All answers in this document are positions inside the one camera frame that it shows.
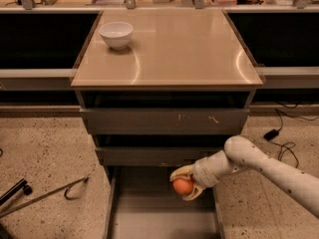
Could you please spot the bottom grey open drawer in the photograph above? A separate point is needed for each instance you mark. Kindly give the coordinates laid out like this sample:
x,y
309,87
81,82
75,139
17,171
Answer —
x,y
143,205

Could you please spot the black tripod leg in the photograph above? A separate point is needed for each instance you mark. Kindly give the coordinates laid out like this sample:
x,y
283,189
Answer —
x,y
20,185

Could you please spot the white ceramic bowl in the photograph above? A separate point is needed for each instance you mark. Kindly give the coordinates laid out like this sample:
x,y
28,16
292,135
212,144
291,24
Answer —
x,y
116,35

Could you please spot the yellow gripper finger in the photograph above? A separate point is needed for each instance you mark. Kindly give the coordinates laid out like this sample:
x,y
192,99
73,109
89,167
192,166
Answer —
x,y
183,172
197,190

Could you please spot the middle grey drawer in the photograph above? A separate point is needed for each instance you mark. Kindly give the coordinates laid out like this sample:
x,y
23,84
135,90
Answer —
x,y
152,156

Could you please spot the orange fruit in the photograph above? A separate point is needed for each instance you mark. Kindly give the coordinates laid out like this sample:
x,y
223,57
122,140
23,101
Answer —
x,y
183,186

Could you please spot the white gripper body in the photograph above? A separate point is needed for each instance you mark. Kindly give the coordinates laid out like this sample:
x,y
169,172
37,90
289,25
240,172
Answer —
x,y
202,173

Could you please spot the top grey drawer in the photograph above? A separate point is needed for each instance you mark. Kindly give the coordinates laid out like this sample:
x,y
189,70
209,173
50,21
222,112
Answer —
x,y
164,121

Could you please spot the grey drawer cabinet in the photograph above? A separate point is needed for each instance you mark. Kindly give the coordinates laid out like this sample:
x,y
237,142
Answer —
x,y
177,59

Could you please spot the black power adapter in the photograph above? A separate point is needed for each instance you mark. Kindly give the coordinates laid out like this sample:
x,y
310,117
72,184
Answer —
x,y
271,134

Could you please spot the metal hook rod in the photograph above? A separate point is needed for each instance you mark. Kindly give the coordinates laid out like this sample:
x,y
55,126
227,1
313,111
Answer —
x,y
44,196

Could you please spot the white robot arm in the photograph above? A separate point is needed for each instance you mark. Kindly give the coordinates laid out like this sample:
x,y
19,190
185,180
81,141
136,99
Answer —
x,y
240,153

